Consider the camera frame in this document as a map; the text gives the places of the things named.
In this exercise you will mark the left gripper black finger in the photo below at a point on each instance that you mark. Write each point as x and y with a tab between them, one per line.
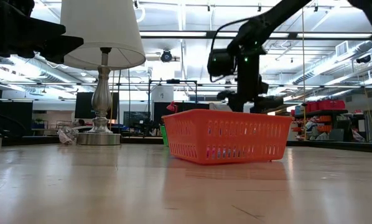
47	28
61	46

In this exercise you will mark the orange plastic basket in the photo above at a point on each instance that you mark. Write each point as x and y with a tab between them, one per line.
223	137

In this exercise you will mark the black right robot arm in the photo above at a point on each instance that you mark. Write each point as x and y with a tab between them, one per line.
251	31

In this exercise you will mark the white shade silver table lamp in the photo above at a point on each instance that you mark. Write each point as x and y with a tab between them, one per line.
102	31

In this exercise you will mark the thin vertical pole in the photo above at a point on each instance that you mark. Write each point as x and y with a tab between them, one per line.
304	93

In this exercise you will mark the black monitor screen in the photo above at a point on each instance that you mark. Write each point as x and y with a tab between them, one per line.
81	105

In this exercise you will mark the small red desk lamp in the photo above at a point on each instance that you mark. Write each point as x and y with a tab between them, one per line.
172	107

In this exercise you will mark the red storage bins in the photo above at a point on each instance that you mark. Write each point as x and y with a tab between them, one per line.
326	105

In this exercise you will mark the black shelf rack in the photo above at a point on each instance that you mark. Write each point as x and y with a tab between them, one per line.
329	111

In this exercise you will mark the wide black panel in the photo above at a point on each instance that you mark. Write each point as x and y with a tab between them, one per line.
159	109

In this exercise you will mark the green plastic basket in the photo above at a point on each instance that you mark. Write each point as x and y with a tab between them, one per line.
164	135

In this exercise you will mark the crumpled clear plastic wrapper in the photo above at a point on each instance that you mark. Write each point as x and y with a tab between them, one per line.
67	136

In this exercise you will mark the long ceiling light bar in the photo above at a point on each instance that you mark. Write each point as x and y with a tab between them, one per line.
173	34

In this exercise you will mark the white air vent grille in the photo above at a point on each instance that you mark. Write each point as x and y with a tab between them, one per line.
342	48

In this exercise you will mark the small dark screen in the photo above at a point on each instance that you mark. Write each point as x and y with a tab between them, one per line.
131	119

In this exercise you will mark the black ceiling-mounted device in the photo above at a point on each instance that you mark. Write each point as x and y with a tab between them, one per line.
363	59

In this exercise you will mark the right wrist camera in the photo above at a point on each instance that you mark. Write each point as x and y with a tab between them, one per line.
226	95

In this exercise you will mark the black dome ceiling camera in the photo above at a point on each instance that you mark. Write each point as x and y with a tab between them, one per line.
166	56

